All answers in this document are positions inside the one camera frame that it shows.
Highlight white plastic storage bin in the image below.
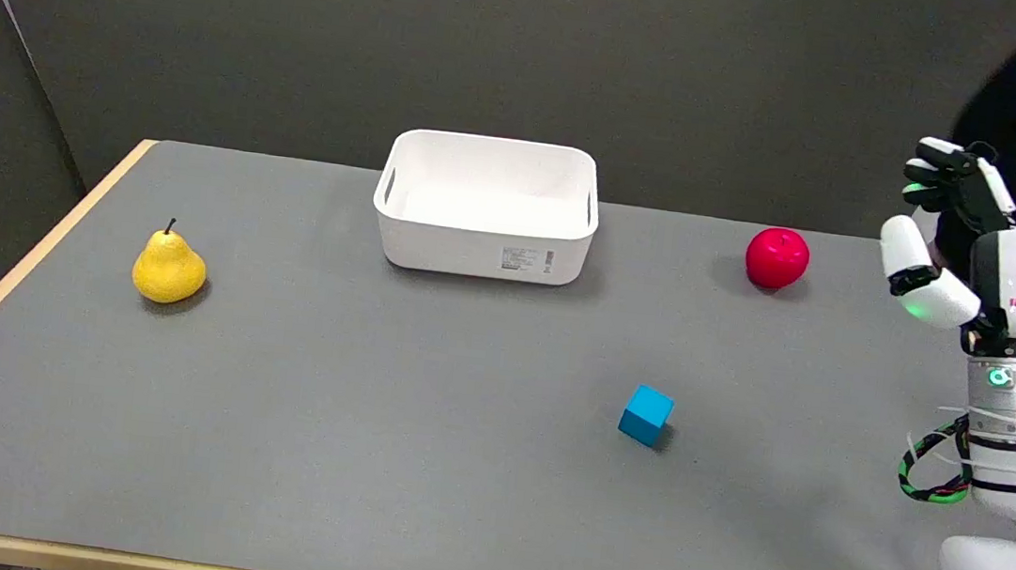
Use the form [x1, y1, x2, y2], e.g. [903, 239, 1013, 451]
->
[365, 124, 608, 291]

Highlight yellow pear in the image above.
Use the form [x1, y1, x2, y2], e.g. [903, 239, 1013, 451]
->
[129, 214, 213, 309]

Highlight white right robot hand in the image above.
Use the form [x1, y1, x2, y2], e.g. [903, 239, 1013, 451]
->
[870, 131, 1016, 359]

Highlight blue cube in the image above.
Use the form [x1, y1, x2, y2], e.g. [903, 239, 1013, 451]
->
[616, 382, 678, 451]

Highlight red apple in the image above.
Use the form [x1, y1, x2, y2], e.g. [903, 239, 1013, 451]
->
[742, 223, 814, 295]

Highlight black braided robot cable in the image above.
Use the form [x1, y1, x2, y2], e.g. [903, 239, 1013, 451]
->
[894, 409, 978, 508]

